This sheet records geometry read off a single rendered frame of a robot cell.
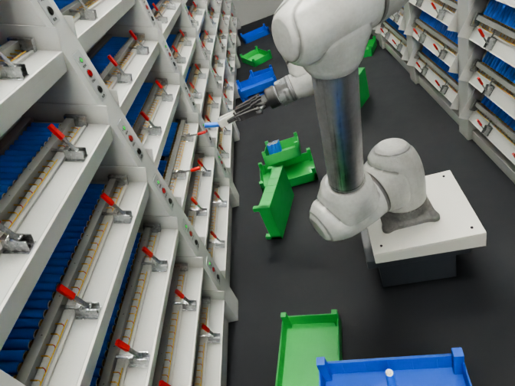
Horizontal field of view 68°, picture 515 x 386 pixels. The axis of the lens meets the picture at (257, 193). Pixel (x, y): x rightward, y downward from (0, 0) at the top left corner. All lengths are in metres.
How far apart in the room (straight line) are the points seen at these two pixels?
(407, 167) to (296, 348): 0.71
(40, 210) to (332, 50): 0.61
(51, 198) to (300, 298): 1.02
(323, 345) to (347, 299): 0.20
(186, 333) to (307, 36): 0.85
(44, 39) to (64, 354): 0.64
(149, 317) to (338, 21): 0.77
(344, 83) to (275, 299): 0.97
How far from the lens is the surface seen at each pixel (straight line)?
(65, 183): 0.84
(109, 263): 0.90
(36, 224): 0.76
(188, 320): 1.20
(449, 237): 1.29
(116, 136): 1.05
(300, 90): 1.33
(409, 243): 1.29
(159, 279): 1.07
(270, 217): 1.67
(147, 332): 0.98
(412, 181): 1.23
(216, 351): 1.35
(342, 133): 0.92
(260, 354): 1.46
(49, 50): 1.00
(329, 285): 1.54
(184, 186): 1.37
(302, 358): 1.40
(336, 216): 1.11
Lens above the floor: 1.22
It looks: 36 degrees down
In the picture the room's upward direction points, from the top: 24 degrees counter-clockwise
